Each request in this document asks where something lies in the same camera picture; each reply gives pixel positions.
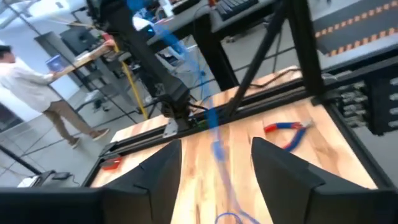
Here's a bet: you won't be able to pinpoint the open laptop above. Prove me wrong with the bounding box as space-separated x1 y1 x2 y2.
45 54 68 73

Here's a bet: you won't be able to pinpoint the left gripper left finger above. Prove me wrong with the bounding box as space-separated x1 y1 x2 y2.
0 139 183 224

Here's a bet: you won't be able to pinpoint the yellow floor cable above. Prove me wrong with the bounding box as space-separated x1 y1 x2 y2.
113 43 149 121

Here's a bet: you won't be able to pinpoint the black orange striped floor mat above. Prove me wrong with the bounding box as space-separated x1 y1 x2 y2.
312 0 398 58

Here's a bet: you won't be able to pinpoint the wooden desk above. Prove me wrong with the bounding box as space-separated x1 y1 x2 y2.
51 39 116 80

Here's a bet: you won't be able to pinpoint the black keyboard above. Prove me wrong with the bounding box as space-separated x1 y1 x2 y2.
215 0 259 21

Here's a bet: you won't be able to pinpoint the pliers red blue handles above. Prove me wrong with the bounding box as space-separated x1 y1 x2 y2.
263 119 314 152

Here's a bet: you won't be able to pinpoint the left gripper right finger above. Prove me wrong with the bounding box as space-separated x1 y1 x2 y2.
251 136 398 224

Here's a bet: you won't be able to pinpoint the black power brick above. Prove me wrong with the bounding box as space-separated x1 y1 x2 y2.
51 172 72 181

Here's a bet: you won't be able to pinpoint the black equipment cabinet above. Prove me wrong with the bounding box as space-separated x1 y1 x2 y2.
60 27 99 56

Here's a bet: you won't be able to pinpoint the person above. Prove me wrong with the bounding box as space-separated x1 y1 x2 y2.
0 45 111 149

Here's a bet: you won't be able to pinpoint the small red block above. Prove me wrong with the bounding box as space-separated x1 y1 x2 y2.
101 156 123 171

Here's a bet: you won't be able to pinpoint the blue cord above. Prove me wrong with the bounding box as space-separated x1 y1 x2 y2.
127 0 261 224

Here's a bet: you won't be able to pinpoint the dark grey side table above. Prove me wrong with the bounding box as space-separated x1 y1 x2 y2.
146 0 280 91

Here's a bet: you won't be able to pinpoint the black slotted equipment rack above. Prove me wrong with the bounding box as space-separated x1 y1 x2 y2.
337 73 398 136

